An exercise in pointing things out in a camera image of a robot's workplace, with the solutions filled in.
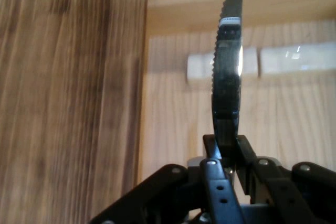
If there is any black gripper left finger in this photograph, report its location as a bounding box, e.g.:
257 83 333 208
89 134 247 224

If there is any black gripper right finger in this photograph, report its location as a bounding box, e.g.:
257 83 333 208
235 134 336 224

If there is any silver serrated table knife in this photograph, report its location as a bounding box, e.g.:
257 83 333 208
211 0 245 176

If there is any light wooden drawer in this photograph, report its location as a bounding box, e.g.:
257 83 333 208
138 0 336 224

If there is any white ceramic cutlery rest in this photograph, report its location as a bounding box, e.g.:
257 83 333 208
259 41 336 77
186 47 260 84

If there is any dark wooden drawer cabinet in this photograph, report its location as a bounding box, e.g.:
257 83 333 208
0 0 156 224

